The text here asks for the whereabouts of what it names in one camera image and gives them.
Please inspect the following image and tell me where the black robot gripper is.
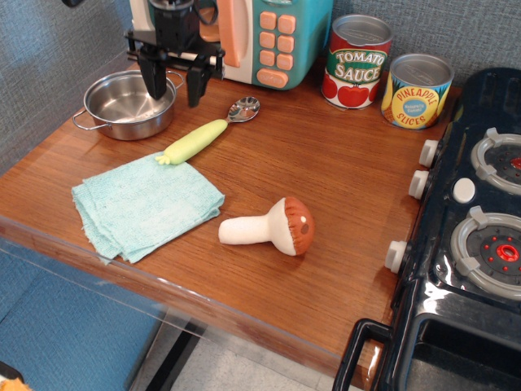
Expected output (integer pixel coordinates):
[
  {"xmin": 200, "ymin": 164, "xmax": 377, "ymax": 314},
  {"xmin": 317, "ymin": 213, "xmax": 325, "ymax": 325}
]
[{"xmin": 125, "ymin": 1, "xmax": 224, "ymax": 108}]

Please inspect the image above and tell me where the small stainless steel pot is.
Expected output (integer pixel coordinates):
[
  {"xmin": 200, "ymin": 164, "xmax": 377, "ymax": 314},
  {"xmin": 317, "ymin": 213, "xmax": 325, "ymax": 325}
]
[{"xmin": 72, "ymin": 70, "xmax": 185, "ymax": 141}]

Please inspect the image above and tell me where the teal toy microwave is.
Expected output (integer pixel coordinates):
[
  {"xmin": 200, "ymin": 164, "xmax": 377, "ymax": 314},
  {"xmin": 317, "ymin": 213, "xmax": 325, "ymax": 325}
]
[{"xmin": 129, "ymin": 0, "xmax": 335, "ymax": 91}]

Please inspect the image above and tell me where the light teal folded cloth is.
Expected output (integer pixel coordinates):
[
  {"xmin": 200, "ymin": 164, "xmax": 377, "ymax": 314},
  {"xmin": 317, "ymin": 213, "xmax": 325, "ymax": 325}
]
[{"xmin": 72, "ymin": 155, "xmax": 225, "ymax": 263}]

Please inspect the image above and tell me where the tomato sauce can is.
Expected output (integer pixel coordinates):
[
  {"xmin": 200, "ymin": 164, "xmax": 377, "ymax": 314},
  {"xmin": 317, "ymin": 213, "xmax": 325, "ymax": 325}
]
[{"xmin": 322, "ymin": 14, "xmax": 393, "ymax": 109}]

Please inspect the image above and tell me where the plush brown white mushroom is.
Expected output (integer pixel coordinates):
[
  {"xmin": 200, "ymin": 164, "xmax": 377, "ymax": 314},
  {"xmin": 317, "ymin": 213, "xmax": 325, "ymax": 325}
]
[{"xmin": 218, "ymin": 196, "xmax": 315, "ymax": 257}]

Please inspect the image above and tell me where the pineapple slices can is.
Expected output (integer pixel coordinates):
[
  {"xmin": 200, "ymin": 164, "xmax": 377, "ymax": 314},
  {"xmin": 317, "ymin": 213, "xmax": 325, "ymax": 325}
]
[{"xmin": 381, "ymin": 53, "xmax": 454, "ymax": 130}]

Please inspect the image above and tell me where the black toy stove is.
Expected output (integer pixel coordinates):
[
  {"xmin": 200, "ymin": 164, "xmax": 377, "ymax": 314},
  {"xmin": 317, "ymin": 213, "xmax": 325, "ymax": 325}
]
[{"xmin": 334, "ymin": 68, "xmax": 520, "ymax": 390}]

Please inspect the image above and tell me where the black braided cable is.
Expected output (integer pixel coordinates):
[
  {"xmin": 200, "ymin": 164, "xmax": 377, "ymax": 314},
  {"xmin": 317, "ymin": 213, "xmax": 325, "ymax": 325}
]
[{"xmin": 193, "ymin": 0, "xmax": 221, "ymax": 28}]

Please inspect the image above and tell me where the green handled metal spoon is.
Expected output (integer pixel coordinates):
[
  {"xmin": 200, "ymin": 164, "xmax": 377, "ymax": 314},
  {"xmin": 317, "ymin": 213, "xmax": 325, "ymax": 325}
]
[{"xmin": 155, "ymin": 96, "xmax": 261, "ymax": 165}]

